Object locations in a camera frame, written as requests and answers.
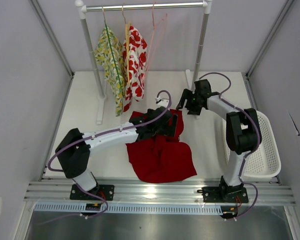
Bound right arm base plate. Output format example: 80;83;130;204
196;186;249;204

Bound white clothes rack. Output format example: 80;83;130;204
75;0;212;125

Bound red skirt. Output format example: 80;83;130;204
126;109;197;184

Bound lemon print garment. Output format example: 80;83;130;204
94;25;126;117

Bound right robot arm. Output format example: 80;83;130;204
176;79;262;202

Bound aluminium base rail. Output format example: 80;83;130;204
24;178;296;206

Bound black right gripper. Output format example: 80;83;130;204
176;88;202;116

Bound red floral print garment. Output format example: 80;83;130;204
123;25;148;112

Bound perforated cable tray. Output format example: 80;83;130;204
34;201;223;216

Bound green hanger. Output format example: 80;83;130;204
96;10;124;89

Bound yellow hanger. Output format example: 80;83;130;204
121;5;131;86

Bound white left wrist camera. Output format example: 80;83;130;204
155;96;170;108

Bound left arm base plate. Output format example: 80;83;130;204
69;184;115;201

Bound white perforated basket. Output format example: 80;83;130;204
222;109;282;179

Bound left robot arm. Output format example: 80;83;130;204
55;106;178;200

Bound pink wire hanger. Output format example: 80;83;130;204
141;1;168;84

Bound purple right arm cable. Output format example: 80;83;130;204
197;71;260;221

